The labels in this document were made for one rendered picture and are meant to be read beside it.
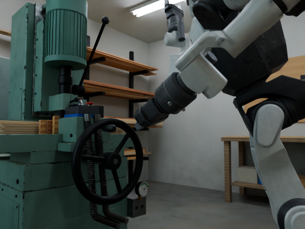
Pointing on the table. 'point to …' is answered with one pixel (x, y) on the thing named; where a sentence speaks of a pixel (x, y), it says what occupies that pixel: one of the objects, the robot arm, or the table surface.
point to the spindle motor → (66, 33)
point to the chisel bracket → (61, 102)
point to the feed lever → (78, 89)
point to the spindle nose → (65, 79)
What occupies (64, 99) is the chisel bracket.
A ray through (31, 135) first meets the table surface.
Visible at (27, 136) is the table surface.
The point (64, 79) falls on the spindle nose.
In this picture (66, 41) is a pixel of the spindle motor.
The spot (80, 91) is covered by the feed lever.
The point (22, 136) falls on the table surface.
